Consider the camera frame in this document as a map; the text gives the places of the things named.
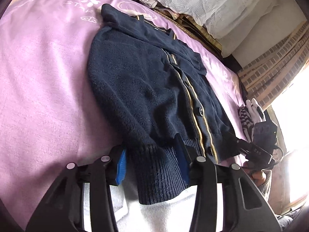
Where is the white lace cloth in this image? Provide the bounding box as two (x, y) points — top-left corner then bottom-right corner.
(101, 0), (280, 39)

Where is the black white striped cloth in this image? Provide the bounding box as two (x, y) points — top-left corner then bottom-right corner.
(238, 104), (255, 142)

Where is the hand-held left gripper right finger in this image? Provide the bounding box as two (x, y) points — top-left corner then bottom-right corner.
(174, 134), (282, 232)

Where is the checked beige curtain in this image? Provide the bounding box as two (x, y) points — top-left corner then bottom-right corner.
(238, 22), (309, 112)

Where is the person's right hand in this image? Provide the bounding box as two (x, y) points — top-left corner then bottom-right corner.
(243, 161), (268, 186)

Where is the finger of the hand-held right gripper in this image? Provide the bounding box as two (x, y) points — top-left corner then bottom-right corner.
(226, 134), (253, 155)

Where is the navy knit cardigan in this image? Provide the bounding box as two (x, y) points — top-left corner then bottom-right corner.
(88, 3), (238, 206)

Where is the person's light grey top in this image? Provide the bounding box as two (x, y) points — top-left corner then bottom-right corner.
(82, 169), (201, 232)

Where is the brown woven mat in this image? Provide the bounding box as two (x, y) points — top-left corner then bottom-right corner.
(152, 7), (222, 56)

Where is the purple printed blanket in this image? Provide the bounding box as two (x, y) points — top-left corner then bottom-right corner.
(0, 0), (249, 223)

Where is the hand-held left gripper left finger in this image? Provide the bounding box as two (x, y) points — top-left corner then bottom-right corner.
(25, 146), (127, 232)

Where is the window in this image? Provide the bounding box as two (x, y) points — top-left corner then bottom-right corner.
(270, 82), (309, 199)

